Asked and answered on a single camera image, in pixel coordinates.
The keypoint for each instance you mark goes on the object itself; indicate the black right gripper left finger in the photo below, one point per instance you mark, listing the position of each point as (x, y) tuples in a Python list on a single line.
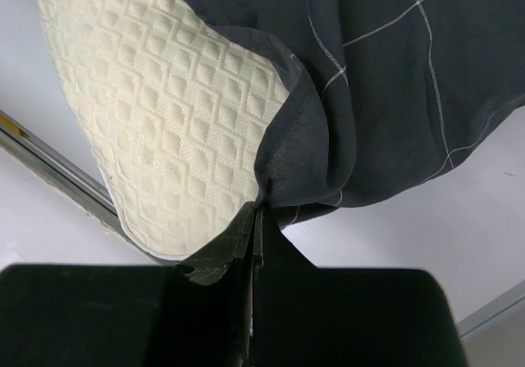
[(194, 313)]

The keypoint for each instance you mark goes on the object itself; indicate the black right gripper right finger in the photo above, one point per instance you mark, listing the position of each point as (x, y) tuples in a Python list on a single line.
[(304, 315)]

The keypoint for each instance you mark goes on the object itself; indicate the cream memory foam pillow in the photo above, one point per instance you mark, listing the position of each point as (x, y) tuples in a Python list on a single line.
[(174, 114)]

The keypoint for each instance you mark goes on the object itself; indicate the dark grey checked pillowcase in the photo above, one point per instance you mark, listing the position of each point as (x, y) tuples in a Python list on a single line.
[(384, 95)]

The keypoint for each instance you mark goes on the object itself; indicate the aluminium front rail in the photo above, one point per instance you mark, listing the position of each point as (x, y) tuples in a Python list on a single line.
[(61, 173)]

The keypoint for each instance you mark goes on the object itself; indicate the aluminium side rail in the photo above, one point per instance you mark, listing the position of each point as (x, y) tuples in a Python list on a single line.
[(502, 307)]

